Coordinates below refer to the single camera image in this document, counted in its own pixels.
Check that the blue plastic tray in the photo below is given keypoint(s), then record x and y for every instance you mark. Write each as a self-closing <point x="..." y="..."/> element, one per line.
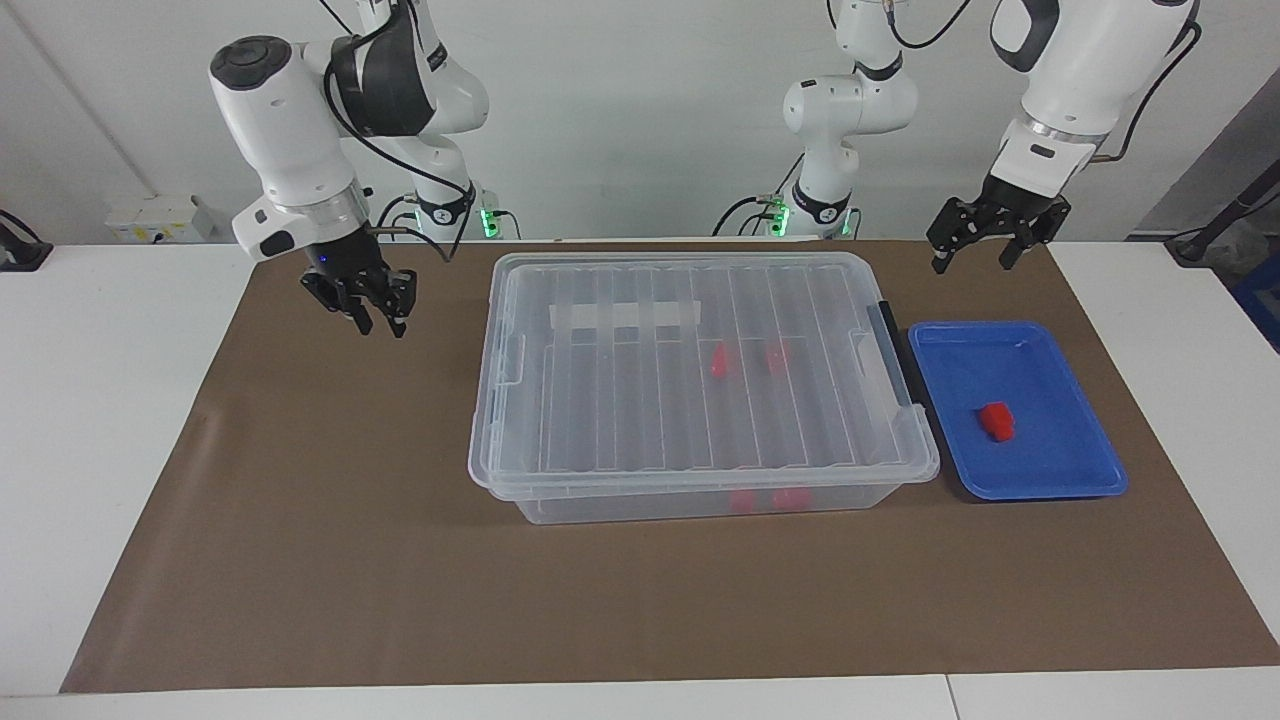
<point x="1050" y="470"/>

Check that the clear plastic box lid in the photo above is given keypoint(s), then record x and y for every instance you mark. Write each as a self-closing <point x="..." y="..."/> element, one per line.
<point x="650" y="420"/>

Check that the blue crate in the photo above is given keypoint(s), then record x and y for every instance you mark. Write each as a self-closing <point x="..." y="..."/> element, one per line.
<point x="1262" y="300"/>

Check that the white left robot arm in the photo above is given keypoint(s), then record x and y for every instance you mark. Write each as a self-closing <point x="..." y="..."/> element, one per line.
<point x="1070" y="70"/>

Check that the red block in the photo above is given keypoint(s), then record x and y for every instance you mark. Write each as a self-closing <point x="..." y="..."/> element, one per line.
<point x="720" y="361"/>
<point x="777" y="357"/>
<point x="997" y="421"/>
<point x="743" y="501"/>

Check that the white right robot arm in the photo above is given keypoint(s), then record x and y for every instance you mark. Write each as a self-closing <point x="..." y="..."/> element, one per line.
<point x="290" y="130"/>

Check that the white power strip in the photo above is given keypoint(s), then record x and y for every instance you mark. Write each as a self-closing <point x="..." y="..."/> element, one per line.
<point x="155" y="220"/>

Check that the black clamp base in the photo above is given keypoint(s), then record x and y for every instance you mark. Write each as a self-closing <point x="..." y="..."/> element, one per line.
<point x="20" y="250"/>

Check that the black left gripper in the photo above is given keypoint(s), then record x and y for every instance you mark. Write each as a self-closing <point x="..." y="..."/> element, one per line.
<point x="1000" y="210"/>

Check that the black box latch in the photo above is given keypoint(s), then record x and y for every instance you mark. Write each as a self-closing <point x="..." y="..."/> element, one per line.
<point x="910" y="370"/>

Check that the clear plastic storage box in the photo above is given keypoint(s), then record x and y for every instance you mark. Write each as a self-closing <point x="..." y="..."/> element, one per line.
<point x="700" y="508"/>

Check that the black stand pole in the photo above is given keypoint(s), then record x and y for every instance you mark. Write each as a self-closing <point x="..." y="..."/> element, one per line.
<point x="1225" y="215"/>

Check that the brown table mat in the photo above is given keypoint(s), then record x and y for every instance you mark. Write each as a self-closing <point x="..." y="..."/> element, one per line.
<point x="600" y="600"/>

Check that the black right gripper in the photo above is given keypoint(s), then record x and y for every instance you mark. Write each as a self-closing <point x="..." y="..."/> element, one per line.
<point x="350" y="275"/>

